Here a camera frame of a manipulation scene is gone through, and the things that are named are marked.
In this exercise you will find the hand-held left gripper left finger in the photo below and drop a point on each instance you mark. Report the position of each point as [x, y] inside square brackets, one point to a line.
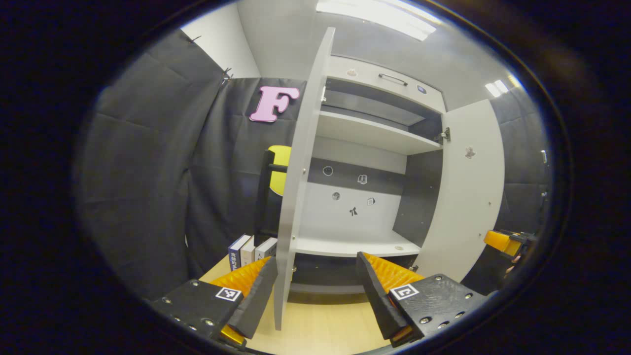
[256, 301]

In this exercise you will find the long ceiling light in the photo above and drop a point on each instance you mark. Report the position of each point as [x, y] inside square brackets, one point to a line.
[379, 17]

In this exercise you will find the black backdrop cloth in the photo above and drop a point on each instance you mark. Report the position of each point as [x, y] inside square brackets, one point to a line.
[148, 172]

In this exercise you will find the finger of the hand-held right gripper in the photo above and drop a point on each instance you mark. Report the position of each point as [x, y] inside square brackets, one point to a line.
[499, 241]

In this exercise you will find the blue book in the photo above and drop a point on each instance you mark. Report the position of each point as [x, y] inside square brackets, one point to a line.
[235, 254]

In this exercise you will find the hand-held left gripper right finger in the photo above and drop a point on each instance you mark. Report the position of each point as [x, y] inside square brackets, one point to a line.
[377, 301]

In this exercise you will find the grey cabinet drawer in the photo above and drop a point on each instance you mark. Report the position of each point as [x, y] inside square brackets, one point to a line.
[369, 81]

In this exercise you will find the grey double-door shoe cabinet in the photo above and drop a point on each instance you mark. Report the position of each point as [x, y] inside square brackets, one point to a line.
[365, 133]

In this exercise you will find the small ceiling light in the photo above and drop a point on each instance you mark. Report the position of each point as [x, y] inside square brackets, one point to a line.
[496, 88]

